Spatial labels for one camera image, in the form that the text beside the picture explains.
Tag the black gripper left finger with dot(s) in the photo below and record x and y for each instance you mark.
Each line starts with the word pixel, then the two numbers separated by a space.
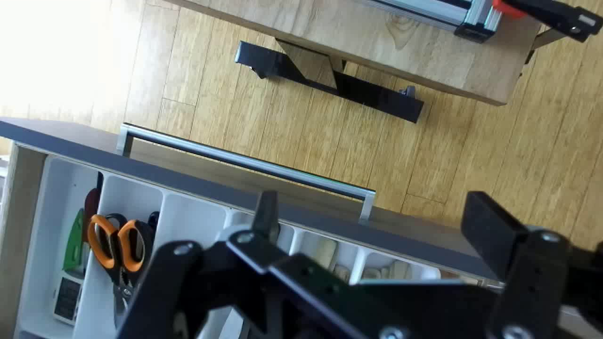
pixel 183 283

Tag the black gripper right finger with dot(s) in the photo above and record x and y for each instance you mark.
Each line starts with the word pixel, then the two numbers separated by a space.
pixel 532 264

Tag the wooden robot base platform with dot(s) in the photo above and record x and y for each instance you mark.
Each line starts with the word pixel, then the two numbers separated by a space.
pixel 383 40

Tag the white cutlery organizer tray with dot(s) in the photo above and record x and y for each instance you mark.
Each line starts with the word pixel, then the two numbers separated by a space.
pixel 59 305

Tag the grey kitchen drawer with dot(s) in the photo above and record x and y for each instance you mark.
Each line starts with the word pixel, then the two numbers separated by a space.
pixel 330 221

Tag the orange handled scissors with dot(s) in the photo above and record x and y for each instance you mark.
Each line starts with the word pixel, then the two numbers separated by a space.
pixel 123 247

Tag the green handled utensil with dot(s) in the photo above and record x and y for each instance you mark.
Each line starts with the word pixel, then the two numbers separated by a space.
pixel 74 251

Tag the black metal base bracket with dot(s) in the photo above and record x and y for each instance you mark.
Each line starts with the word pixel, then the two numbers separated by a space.
pixel 276 64

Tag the aluminium extrusion frame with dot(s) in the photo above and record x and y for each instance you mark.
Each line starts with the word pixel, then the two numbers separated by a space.
pixel 470 19

